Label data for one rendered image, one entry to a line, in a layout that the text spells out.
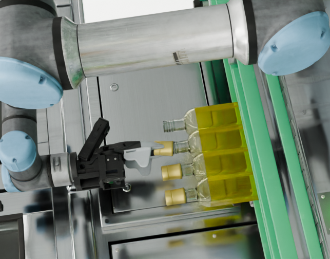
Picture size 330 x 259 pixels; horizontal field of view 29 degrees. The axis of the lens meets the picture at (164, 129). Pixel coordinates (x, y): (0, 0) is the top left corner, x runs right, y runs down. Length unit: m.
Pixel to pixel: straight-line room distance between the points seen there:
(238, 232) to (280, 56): 0.69
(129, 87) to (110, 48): 0.71
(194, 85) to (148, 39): 0.72
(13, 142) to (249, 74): 0.52
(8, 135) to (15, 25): 0.40
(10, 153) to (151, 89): 0.49
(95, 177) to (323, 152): 0.50
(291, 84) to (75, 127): 0.58
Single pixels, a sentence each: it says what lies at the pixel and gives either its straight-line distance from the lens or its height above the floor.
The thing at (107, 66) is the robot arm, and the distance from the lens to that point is 1.00.
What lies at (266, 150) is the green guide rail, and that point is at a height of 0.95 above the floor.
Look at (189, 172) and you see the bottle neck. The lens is 1.45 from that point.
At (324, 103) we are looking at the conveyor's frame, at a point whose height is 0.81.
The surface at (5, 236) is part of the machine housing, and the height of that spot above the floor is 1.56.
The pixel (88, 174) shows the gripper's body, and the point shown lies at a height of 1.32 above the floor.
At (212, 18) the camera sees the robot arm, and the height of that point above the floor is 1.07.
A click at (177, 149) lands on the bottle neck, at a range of 1.47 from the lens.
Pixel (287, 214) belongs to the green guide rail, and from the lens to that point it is 1.30.
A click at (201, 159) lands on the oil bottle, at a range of 1.44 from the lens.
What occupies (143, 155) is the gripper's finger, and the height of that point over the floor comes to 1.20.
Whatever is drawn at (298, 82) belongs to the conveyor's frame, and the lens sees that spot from 1.40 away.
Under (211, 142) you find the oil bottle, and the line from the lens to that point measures 1.46.
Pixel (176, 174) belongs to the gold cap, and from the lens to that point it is 1.44.
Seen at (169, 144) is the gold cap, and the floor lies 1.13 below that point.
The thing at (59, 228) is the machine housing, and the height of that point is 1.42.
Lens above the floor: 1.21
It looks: 3 degrees down
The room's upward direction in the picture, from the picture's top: 98 degrees counter-clockwise
